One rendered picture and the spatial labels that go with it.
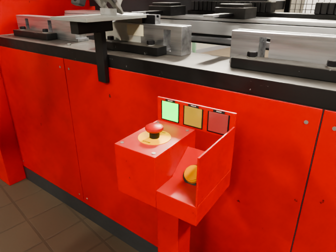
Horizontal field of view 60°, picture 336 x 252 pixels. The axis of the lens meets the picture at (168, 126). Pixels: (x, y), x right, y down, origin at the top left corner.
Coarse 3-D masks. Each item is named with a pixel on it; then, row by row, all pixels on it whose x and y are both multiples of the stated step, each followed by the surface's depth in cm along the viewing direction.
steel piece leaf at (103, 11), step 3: (102, 9) 101; (105, 9) 100; (108, 9) 99; (111, 9) 98; (114, 9) 97; (102, 12) 101; (105, 12) 100; (108, 12) 99; (111, 12) 98; (114, 12) 97
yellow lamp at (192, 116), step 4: (184, 108) 66; (188, 108) 66; (192, 108) 65; (196, 108) 64; (184, 112) 67; (188, 112) 66; (192, 112) 65; (196, 112) 65; (200, 112) 64; (184, 116) 67; (188, 116) 66; (192, 116) 66; (196, 116) 65; (200, 116) 64; (184, 120) 67; (188, 120) 67; (192, 120) 66; (196, 120) 65; (200, 120) 65; (188, 124) 67; (192, 124) 66; (196, 124) 66; (200, 124) 65
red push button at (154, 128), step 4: (148, 124) 62; (152, 124) 62; (156, 124) 62; (160, 124) 62; (148, 128) 61; (152, 128) 61; (156, 128) 61; (160, 128) 61; (152, 132) 61; (156, 132) 61; (152, 136) 62; (156, 136) 62
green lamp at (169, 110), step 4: (164, 104) 69; (168, 104) 68; (172, 104) 68; (176, 104) 67; (164, 108) 69; (168, 108) 69; (172, 108) 68; (176, 108) 67; (164, 112) 70; (168, 112) 69; (172, 112) 68; (176, 112) 68; (164, 116) 70; (168, 116) 70; (172, 116) 69; (176, 116) 68; (172, 120) 69; (176, 120) 69
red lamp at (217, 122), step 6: (210, 114) 63; (216, 114) 62; (222, 114) 61; (210, 120) 63; (216, 120) 62; (222, 120) 62; (210, 126) 64; (216, 126) 63; (222, 126) 62; (222, 132) 63
